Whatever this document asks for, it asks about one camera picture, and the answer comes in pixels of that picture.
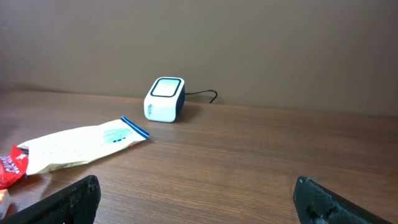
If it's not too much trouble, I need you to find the white barcode scanner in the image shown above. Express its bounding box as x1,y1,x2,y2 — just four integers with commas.
144,77,185,123

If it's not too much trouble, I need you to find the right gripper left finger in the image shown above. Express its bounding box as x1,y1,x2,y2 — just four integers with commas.
1,175,101,224

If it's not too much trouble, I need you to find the black scanner cable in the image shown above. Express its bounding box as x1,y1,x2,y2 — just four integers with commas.
184,89,218,105

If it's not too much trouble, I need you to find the red snack bag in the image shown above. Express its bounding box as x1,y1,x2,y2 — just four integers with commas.
0,145,29,190

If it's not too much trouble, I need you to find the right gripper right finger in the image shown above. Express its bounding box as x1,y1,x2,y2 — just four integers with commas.
293,176,391,224

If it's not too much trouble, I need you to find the cream snack pouch blue seal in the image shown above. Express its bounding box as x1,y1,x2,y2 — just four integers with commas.
17,116,149,175

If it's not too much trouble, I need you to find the orange tissue pack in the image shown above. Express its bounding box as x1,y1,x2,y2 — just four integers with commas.
0,189,11,220

